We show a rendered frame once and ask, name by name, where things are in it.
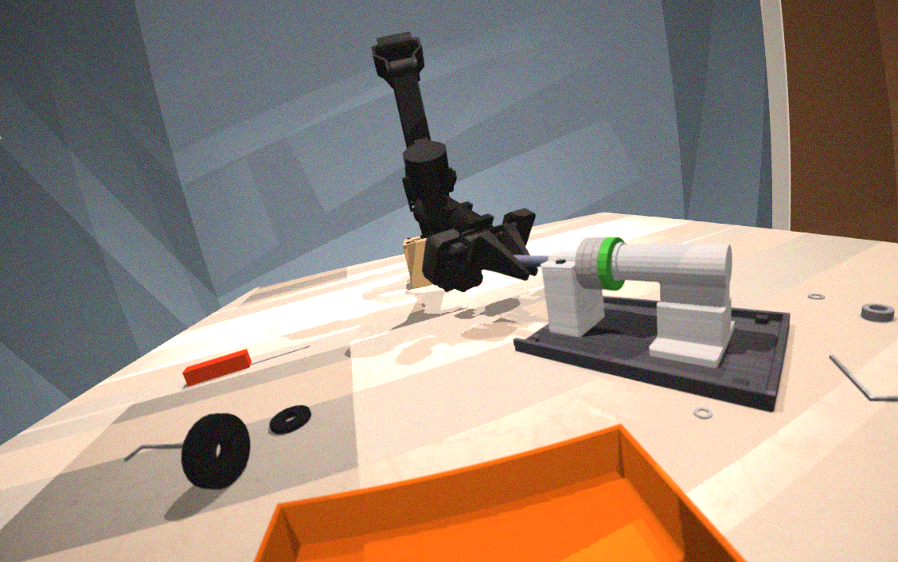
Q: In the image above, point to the black rubber washer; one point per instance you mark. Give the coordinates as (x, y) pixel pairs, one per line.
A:
(280, 426)

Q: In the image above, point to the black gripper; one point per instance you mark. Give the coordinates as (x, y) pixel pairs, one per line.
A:
(463, 235)

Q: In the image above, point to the green disc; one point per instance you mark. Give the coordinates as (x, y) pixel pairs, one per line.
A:
(604, 264)

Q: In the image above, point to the grey metal shaft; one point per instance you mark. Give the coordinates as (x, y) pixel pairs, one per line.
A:
(532, 260)

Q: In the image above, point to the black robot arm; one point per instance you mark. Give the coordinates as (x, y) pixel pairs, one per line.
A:
(429, 180)

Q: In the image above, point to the black disc with centre hole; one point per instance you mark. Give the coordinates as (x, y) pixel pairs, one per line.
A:
(200, 463)

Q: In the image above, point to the grey l-shaped rod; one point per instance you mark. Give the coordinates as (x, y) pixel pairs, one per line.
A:
(151, 446)
(860, 386)

